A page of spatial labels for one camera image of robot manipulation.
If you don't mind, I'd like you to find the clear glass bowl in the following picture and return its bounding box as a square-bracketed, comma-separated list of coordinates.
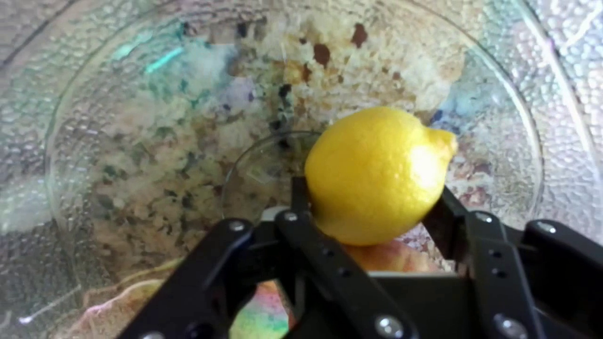
[0, 0, 603, 339]

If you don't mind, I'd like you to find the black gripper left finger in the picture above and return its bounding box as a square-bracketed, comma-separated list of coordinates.
[120, 178, 421, 339]

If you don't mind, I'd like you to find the yellow lemon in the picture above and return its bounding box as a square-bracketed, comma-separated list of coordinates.
[304, 104, 461, 249]

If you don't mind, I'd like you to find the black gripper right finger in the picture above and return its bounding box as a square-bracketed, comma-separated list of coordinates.
[421, 187, 603, 339]

